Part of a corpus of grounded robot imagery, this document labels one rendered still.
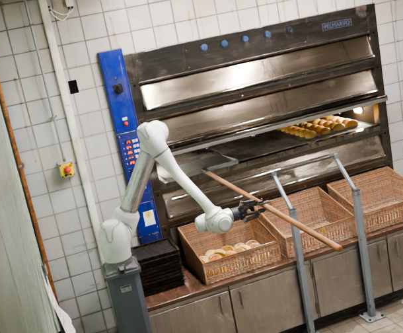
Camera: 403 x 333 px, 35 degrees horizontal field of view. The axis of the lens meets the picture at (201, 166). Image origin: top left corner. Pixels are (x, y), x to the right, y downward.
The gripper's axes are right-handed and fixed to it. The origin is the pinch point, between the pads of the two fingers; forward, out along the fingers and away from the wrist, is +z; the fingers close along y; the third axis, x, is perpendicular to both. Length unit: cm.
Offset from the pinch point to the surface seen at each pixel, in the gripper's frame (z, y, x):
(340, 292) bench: 64, 93, -45
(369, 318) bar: 81, 116, -38
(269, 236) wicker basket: 26, 46, -62
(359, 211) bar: 83, 37, -39
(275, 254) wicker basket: 23, 54, -51
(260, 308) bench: 4, 86, -45
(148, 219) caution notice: -48, 22, -97
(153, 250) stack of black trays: -53, 36, -74
